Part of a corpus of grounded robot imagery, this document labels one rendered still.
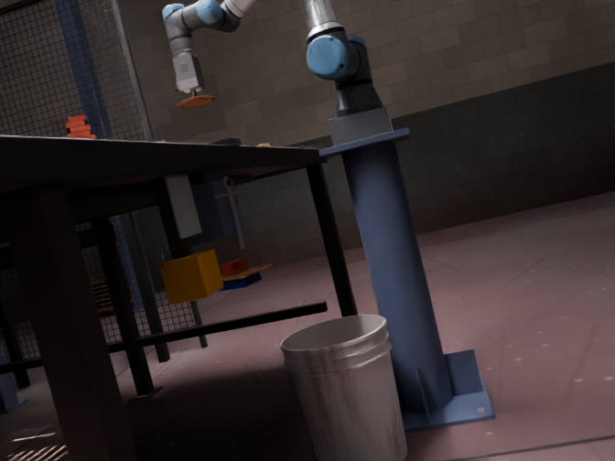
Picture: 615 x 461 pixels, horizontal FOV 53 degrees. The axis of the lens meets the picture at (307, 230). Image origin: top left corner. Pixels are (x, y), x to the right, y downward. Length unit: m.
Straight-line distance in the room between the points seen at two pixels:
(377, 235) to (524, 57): 5.00
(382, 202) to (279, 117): 4.90
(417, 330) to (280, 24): 5.26
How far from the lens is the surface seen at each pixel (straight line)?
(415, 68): 6.61
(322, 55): 1.78
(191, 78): 2.03
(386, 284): 1.90
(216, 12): 2.04
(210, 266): 1.17
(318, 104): 6.63
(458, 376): 2.06
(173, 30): 2.08
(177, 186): 1.18
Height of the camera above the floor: 0.77
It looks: 4 degrees down
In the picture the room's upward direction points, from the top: 14 degrees counter-clockwise
